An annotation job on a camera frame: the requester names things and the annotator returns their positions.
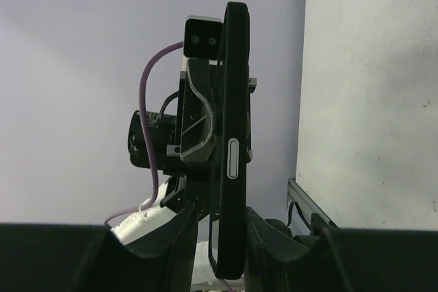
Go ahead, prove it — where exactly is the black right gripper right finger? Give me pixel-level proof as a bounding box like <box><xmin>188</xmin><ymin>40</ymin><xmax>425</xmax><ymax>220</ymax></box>
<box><xmin>244</xmin><ymin>208</ymin><xmax>437</xmax><ymax>291</ymax></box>

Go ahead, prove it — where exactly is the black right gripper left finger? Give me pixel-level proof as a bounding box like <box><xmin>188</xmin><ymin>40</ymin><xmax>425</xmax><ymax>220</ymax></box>
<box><xmin>1</xmin><ymin>206</ymin><xmax>198</xmax><ymax>291</ymax></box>

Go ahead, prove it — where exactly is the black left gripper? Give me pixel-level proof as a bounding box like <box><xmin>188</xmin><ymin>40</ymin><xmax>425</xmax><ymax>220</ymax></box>
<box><xmin>166</xmin><ymin>58</ymin><xmax>257</xmax><ymax>176</ymax></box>

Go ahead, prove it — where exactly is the large black cased phone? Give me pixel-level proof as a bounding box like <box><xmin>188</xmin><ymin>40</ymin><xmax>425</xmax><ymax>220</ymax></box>
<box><xmin>208</xmin><ymin>2</ymin><xmax>250</xmax><ymax>280</ymax></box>

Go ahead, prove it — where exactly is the aluminium front frame rail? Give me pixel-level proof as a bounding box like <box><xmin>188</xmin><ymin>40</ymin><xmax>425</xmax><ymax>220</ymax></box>
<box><xmin>287</xmin><ymin>178</ymin><xmax>337</xmax><ymax>235</ymax></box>

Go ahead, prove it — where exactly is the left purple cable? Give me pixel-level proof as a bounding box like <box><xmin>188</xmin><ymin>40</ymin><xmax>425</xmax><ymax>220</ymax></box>
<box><xmin>103</xmin><ymin>40</ymin><xmax>185</xmax><ymax>226</ymax></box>

